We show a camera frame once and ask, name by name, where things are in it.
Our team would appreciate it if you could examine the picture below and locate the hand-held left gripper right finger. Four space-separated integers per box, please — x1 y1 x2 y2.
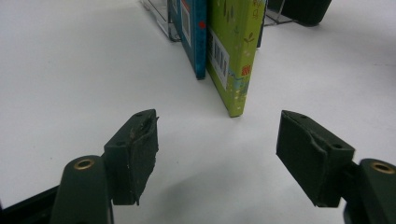
276 109 356 208

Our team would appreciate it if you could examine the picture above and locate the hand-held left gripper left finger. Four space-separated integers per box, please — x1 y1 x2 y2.
104 108 160 206

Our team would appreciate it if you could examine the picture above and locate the animal picture book green back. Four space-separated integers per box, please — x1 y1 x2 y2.
205 0 268 119

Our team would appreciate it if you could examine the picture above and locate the dark blue picture book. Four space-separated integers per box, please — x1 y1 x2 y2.
167 0 208 80

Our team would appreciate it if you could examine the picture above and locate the clear acrylic book holder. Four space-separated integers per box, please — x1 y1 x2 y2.
139 0 295 43

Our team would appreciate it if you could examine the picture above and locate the black book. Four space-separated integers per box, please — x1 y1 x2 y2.
266 0 333 27

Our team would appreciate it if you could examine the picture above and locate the white board table cover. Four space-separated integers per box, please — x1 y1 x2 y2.
0 0 396 224

